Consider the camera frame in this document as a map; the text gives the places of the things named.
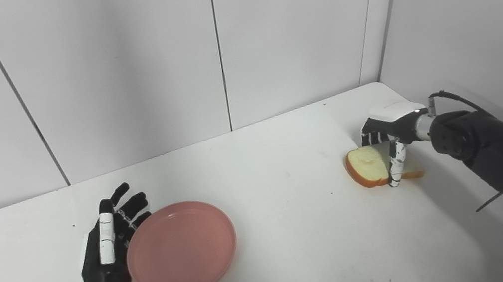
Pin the thin black zip tie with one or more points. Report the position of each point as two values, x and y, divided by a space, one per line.
488 202

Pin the slice of bread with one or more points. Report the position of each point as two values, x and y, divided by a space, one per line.
369 165

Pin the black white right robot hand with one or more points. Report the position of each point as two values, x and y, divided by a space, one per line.
398 125

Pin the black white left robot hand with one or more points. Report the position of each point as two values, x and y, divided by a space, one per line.
98 271

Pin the pink round plate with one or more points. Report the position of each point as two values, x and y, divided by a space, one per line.
182 249

